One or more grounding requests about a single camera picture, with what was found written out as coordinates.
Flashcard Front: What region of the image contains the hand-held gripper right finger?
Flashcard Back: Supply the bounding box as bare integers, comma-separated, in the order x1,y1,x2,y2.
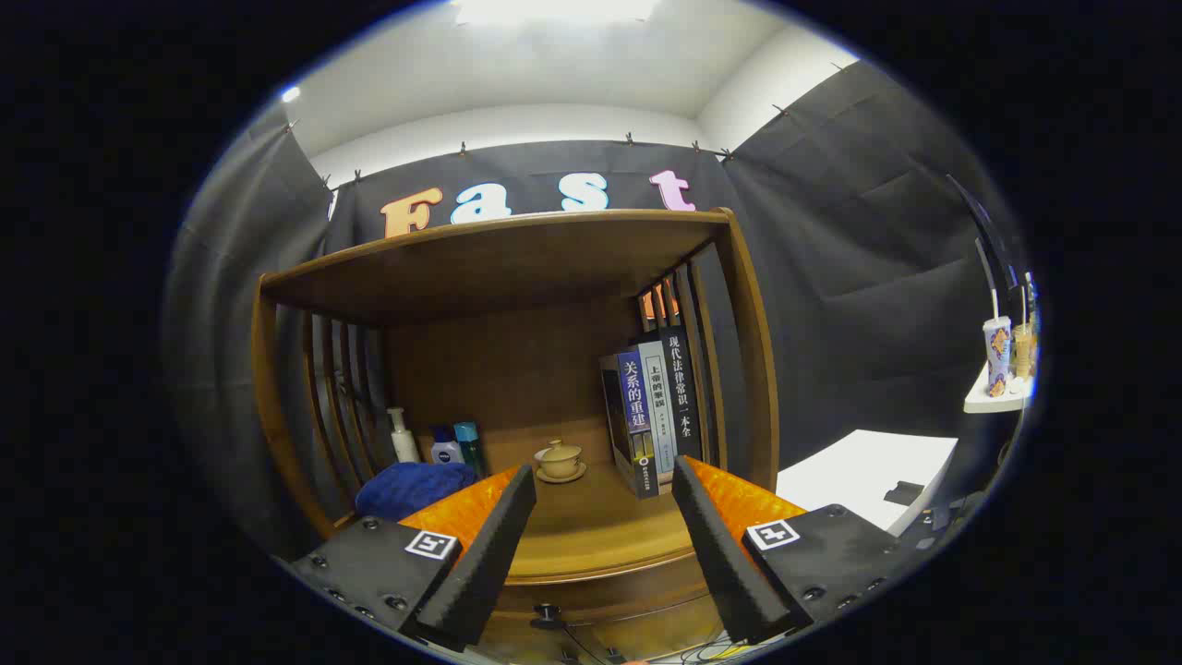
671,454,911,646

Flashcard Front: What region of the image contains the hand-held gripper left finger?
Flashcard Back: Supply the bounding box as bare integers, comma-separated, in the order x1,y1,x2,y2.
291,462,538,653

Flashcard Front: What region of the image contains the wooden drawer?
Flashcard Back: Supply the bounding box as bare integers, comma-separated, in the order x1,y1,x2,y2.
480,552,740,664

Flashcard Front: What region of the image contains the wooden countertop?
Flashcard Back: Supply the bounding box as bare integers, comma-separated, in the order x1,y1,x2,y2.
332,416,777,585

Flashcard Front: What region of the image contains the wooden cabinet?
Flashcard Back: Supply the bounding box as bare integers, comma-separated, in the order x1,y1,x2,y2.
251,208,779,662

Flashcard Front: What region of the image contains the blue towel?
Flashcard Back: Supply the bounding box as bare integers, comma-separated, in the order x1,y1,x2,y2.
355,462,477,523

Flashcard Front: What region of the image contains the teal bottle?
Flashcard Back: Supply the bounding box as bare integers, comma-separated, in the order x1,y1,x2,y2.
453,422,488,478

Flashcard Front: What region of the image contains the beige lidded teacup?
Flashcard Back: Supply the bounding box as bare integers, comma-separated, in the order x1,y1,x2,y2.
535,439,584,478

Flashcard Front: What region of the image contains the white pump bottle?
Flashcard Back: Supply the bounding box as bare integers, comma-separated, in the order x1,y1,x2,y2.
387,407,422,465

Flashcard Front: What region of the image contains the blue spine book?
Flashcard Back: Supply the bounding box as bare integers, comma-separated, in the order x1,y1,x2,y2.
599,346,661,500

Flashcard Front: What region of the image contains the white shelf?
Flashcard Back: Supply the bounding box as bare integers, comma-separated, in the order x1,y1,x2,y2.
963,365,1033,414

